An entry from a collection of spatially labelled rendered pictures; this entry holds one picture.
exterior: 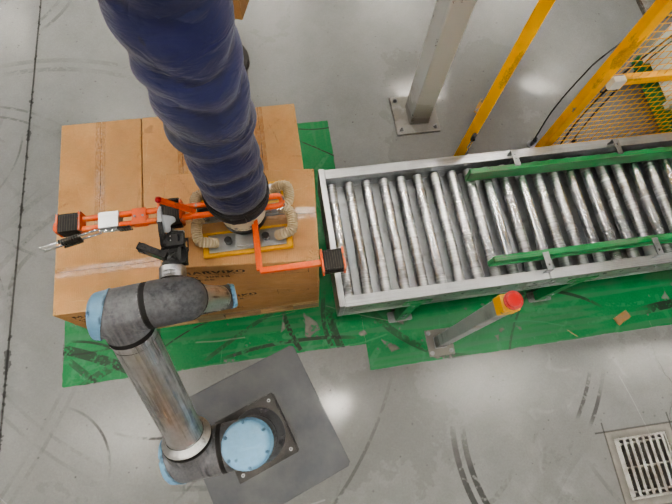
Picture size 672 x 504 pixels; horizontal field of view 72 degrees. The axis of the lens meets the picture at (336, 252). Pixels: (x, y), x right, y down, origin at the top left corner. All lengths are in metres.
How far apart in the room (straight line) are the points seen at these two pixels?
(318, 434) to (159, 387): 0.75
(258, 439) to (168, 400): 0.32
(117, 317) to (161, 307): 0.10
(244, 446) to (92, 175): 1.61
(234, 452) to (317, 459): 0.45
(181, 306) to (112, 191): 1.44
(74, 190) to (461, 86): 2.52
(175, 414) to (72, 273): 1.19
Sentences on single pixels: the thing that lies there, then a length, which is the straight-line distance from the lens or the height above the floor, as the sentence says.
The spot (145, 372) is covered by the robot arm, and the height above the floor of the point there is 1.41.
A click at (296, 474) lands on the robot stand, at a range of 1.90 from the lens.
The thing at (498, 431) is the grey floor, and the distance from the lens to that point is 2.82.
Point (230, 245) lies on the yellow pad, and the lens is 1.80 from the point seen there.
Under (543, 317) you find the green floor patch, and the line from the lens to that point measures 3.00.
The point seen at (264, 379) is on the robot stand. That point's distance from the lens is 1.90.
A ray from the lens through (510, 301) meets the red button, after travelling 1.78.
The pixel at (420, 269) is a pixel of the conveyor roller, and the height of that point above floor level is 0.55.
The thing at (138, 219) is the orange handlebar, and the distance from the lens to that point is 1.79.
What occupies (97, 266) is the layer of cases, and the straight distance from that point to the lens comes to 2.40.
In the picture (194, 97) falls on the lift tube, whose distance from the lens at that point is 1.04.
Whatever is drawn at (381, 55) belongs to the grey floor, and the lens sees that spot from 3.60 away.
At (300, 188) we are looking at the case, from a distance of 1.90.
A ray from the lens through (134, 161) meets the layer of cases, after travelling 2.58.
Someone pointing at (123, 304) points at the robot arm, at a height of 1.57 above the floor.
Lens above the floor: 2.63
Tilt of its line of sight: 71 degrees down
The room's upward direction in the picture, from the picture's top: 8 degrees clockwise
